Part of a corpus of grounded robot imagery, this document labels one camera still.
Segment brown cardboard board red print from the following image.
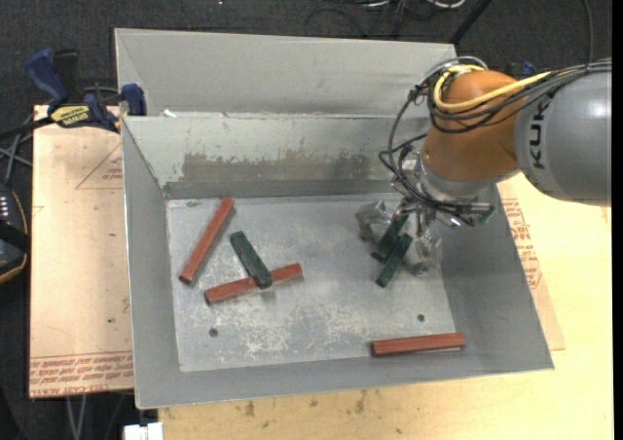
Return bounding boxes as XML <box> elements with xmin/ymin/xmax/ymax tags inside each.
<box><xmin>28</xmin><ymin>104</ymin><xmax>567</xmax><ymax>400</ymax></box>

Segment grey metal bin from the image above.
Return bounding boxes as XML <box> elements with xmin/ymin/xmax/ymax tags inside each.
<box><xmin>114</xmin><ymin>27</ymin><xmax>556</xmax><ymax>411</ymax></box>

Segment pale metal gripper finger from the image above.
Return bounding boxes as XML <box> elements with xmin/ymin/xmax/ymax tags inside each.
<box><xmin>355</xmin><ymin>201</ymin><xmax>391</xmax><ymax>241</ymax></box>
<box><xmin>412</xmin><ymin>227</ymin><xmax>444</xmax><ymax>276</ymax></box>

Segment red-brown flat block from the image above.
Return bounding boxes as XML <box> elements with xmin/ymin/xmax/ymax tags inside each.
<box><xmin>203</xmin><ymin>262</ymin><xmax>305</xmax><ymax>306</ymax></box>
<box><xmin>178</xmin><ymin>197</ymin><xmax>237</xmax><ymax>286</ymax></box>
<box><xmin>369</xmin><ymin>332</ymin><xmax>467</xmax><ymax>358</ymax></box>

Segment dark green flat block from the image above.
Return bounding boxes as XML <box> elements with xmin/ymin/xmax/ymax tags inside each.
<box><xmin>375</xmin><ymin>233</ymin><xmax>415</xmax><ymax>289</ymax></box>
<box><xmin>229</xmin><ymin>230</ymin><xmax>275</xmax><ymax>290</ymax></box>
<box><xmin>371</xmin><ymin>212</ymin><xmax>410</xmax><ymax>263</ymax></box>

